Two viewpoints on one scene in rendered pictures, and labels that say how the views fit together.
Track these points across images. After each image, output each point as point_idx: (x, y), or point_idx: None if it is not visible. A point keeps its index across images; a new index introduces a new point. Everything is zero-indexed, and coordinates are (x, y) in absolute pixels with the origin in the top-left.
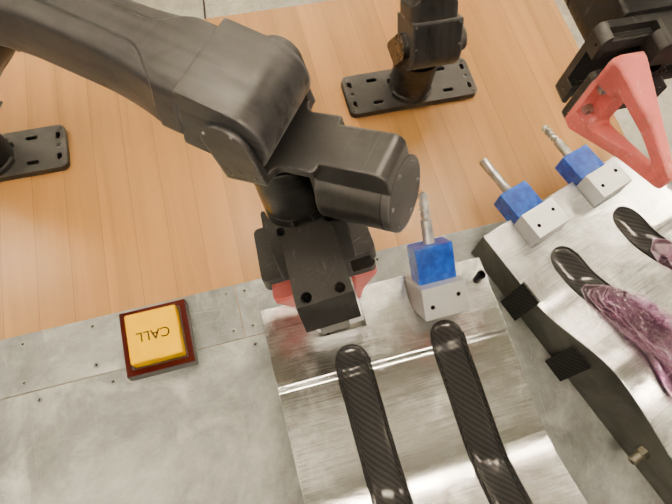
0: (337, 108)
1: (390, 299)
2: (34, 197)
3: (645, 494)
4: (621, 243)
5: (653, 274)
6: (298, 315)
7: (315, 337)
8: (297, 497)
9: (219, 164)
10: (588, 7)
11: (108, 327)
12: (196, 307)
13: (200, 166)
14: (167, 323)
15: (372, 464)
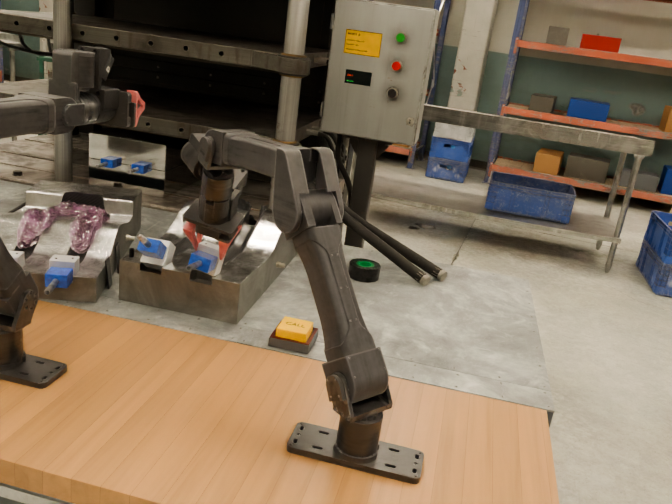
0: (69, 378)
1: (177, 266)
2: (333, 422)
3: (134, 247)
4: (36, 254)
5: (48, 239)
6: (224, 277)
7: (223, 271)
8: (268, 291)
9: None
10: (110, 103)
11: (318, 355)
12: (264, 343)
13: (204, 391)
14: (285, 324)
15: (235, 254)
